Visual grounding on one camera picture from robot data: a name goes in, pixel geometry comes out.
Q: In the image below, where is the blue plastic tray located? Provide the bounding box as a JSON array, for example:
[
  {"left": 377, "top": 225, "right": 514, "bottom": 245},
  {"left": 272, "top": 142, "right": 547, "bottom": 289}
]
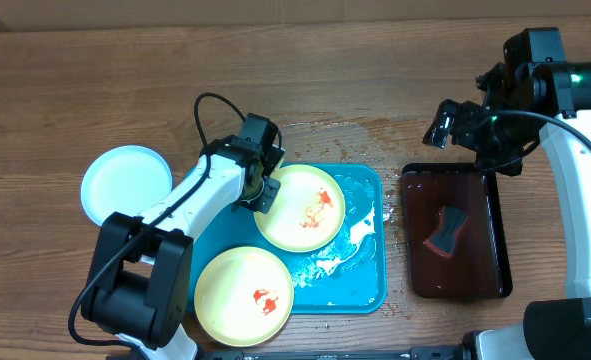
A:
[{"left": 187, "top": 163, "right": 387, "bottom": 314}]

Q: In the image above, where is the yellow plate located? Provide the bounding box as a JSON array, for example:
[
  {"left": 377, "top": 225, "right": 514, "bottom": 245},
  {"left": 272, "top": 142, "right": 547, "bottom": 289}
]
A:
[
  {"left": 194, "top": 247, "right": 294, "bottom": 347},
  {"left": 254, "top": 164, "right": 346, "bottom": 253}
]

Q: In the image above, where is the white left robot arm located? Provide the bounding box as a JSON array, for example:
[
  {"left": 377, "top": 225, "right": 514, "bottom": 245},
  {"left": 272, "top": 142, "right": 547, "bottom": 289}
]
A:
[{"left": 68, "top": 114, "right": 285, "bottom": 359}]

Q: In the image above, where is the light blue plate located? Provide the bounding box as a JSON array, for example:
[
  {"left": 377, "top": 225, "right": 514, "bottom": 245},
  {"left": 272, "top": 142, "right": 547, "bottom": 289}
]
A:
[{"left": 80, "top": 145, "right": 173, "bottom": 226}]

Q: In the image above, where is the red black sponge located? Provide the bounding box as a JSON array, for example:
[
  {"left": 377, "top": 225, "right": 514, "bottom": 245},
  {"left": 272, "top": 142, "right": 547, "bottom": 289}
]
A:
[{"left": 423, "top": 206, "right": 468, "bottom": 258}]

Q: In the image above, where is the black water tray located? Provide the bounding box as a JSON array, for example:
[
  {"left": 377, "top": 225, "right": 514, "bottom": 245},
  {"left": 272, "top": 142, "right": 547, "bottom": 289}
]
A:
[{"left": 401, "top": 163, "right": 513, "bottom": 300}]

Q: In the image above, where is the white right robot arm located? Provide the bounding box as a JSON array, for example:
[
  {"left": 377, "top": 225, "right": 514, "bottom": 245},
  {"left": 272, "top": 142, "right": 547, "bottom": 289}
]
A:
[{"left": 424, "top": 27, "right": 591, "bottom": 360}]

